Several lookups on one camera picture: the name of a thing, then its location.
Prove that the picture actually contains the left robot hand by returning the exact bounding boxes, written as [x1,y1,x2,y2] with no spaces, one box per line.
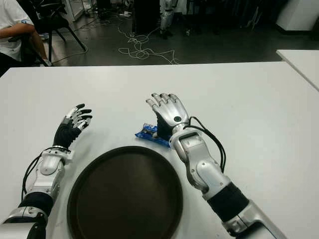
[53,104,93,150]

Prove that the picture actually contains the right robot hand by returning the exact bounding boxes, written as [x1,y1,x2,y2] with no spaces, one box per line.
[146,93,191,140]

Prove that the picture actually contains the blue Oreo cookie pack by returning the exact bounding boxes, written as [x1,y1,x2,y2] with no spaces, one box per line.
[134,123,172,149]

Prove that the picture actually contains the dark brown round tray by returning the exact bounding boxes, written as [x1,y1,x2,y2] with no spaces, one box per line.
[66,145,184,239]

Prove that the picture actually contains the standing silver humanoid robot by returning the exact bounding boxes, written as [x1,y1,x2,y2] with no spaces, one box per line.
[159,0,178,40]

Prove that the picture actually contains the black floor cabinet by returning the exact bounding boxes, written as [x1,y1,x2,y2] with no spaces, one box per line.
[133,0,161,35]

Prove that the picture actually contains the black chair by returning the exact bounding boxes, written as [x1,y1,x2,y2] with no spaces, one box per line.
[21,0,88,67]

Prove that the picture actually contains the seated person white shirt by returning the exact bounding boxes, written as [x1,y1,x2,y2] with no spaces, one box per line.
[0,0,53,77]

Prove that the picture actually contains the white glass-front cabinet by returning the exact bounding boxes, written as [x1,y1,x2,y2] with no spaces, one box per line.
[61,0,85,22]

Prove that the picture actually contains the white side table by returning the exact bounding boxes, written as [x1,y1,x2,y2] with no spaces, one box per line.
[275,49,319,92]

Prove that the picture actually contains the white black-based cabinet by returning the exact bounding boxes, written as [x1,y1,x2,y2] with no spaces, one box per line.
[275,0,319,32]

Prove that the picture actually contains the left arm black cables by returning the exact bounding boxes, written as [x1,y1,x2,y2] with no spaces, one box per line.
[21,146,72,200]

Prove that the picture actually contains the arm black cables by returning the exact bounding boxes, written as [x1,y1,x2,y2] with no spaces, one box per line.
[188,116,226,173]
[21,146,72,200]

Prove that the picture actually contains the tangled white floor cable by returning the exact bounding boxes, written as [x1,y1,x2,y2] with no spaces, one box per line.
[117,14,180,65]

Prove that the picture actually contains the right arm black cables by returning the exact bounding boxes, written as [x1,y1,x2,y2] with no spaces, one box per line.
[188,116,226,173]

